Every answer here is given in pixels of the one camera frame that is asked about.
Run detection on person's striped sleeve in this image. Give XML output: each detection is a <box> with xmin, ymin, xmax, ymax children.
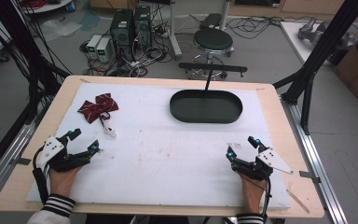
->
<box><xmin>236</xmin><ymin>212</ymin><xmax>266</xmax><ymax>224</ymax></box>
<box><xmin>27</xmin><ymin>193</ymin><xmax>76</xmax><ymax>224</ymax></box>

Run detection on person's left striped sleeve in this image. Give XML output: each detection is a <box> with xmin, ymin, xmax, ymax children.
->
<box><xmin>27</xmin><ymin>193</ymin><xmax>76</xmax><ymax>224</ymax></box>

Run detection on person's right striped sleeve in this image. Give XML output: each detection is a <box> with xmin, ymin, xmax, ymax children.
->
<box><xmin>236</xmin><ymin>212</ymin><xmax>266</xmax><ymax>224</ymax></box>

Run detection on black oval tray stand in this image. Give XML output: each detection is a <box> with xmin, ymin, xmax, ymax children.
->
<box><xmin>169</xmin><ymin>62</ymin><xmax>249</xmax><ymax>124</ymax></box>

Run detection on person's left hand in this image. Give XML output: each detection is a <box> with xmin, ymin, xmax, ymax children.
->
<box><xmin>48</xmin><ymin>165</ymin><xmax>84</xmax><ymax>198</ymax></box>

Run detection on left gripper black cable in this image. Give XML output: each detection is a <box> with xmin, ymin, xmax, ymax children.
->
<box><xmin>32</xmin><ymin>146</ymin><xmax>51</xmax><ymax>205</ymax></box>

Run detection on thin wooden stick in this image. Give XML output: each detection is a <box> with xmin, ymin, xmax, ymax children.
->
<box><xmin>285</xmin><ymin>189</ymin><xmax>310</xmax><ymax>215</ymax></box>

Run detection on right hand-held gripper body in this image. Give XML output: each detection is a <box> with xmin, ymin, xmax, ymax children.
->
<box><xmin>229</xmin><ymin>147</ymin><xmax>295</xmax><ymax>182</ymax></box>

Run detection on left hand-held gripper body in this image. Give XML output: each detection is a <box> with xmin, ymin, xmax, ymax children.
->
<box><xmin>36</xmin><ymin>135</ymin><xmax>91</xmax><ymax>173</ymax></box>

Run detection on white foam mat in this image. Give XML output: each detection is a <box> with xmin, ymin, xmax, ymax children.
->
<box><xmin>25</xmin><ymin>82</ymin><xmax>292</xmax><ymax>210</ymax></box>

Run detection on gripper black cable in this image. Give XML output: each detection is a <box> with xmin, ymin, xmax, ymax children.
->
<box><xmin>32</xmin><ymin>146</ymin><xmax>51</xmax><ymax>205</ymax></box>
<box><xmin>238</xmin><ymin>169</ymin><xmax>272</xmax><ymax>222</ymax></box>

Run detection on white power supply unit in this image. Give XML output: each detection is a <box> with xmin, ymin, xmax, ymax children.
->
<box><xmin>96</xmin><ymin>37</ymin><xmax>112</xmax><ymax>63</ymax></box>
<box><xmin>86</xmin><ymin>34</ymin><xmax>103</xmax><ymax>60</ymax></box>

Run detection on aluminium rail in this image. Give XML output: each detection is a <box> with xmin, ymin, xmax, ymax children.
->
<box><xmin>0</xmin><ymin>102</ymin><xmax>49</xmax><ymax>213</ymax></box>
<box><xmin>280</xmin><ymin>94</ymin><xmax>349</xmax><ymax>224</ymax></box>

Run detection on black round stool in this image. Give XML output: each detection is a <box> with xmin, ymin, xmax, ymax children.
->
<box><xmin>186</xmin><ymin>27</ymin><xmax>236</xmax><ymax>80</ymax></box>

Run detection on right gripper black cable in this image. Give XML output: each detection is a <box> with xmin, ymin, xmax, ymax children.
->
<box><xmin>238</xmin><ymin>169</ymin><xmax>272</xmax><ymax>222</ymax></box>

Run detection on computer towers on floor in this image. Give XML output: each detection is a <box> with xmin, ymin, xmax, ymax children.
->
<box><xmin>79</xmin><ymin>3</ymin><xmax>181</xmax><ymax>78</ymax></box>

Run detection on person's right hand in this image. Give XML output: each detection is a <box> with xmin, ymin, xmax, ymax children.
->
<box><xmin>238</xmin><ymin>172</ymin><xmax>268</xmax><ymax>216</ymax></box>

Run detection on black computer tower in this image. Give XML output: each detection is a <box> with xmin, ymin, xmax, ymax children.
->
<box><xmin>133</xmin><ymin>5</ymin><xmax>153</xmax><ymax>50</ymax></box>
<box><xmin>109</xmin><ymin>8</ymin><xmax>135</xmax><ymax>54</ymax></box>

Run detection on white table leg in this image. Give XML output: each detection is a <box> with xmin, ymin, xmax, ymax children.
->
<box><xmin>167</xmin><ymin>0</ymin><xmax>184</xmax><ymax>61</ymax></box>

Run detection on black metal frame strut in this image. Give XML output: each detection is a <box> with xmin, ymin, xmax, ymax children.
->
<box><xmin>272</xmin><ymin>0</ymin><xmax>358</xmax><ymax>136</ymax></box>
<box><xmin>0</xmin><ymin>0</ymin><xmax>71</xmax><ymax>125</ymax></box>

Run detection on dark red striped bow tie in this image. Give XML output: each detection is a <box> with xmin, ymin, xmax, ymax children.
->
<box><xmin>76</xmin><ymin>92</ymin><xmax>120</xmax><ymax>138</ymax></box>

